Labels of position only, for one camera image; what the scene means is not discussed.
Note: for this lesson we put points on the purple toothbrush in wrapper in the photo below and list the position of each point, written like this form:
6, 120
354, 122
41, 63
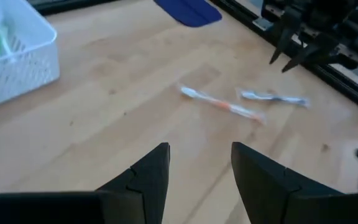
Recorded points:
272, 97

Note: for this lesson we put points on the navy blue mat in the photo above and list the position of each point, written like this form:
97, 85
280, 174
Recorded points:
188, 12

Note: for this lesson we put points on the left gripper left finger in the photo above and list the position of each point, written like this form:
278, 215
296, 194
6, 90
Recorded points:
141, 202

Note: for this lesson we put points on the silver arm base bracket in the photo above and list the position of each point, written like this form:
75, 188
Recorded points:
263, 24

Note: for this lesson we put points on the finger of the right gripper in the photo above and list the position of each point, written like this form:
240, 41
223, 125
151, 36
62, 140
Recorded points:
312, 51
284, 34

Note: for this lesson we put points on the orange toothbrush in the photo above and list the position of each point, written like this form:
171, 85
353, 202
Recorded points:
222, 104

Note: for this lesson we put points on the white perforated plastic basket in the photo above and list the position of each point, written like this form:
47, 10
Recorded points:
26, 71

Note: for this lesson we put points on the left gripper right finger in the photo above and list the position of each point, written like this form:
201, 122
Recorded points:
266, 199

